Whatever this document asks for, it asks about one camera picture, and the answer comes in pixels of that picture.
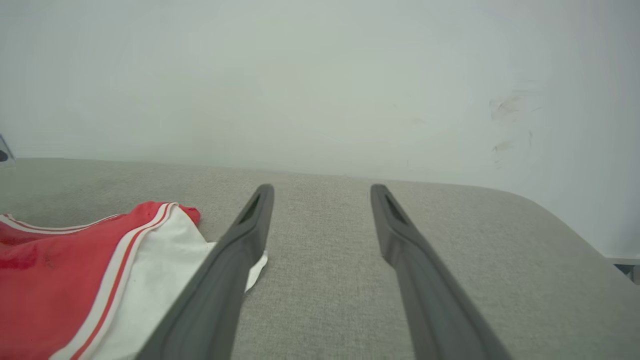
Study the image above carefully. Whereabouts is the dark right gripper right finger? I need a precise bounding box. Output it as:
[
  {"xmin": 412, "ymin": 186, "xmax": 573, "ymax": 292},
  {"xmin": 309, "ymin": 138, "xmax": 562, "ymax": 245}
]
[{"xmin": 370, "ymin": 183, "xmax": 511, "ymax": 360}]

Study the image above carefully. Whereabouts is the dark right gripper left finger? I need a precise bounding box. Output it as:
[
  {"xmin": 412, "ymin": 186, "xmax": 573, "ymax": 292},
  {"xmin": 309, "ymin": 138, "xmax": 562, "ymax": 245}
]
[{"xmin": 135, "ymin": 183, "xmax": 275, "ymax": 360}]

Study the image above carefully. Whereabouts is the red shirt with white sleeves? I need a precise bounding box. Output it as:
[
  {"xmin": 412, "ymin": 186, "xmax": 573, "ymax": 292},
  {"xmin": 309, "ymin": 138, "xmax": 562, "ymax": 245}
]
[{"xmin": 0, "ymin": 201, "xmax": 269, "ymax": 360}]

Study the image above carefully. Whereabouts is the grey fabric sofa cushion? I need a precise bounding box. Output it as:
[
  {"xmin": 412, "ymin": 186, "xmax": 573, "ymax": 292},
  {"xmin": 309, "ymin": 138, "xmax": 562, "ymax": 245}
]
[{"xmin": 0, "ymin": 158, "xmax": 640, "ymax": 360}]

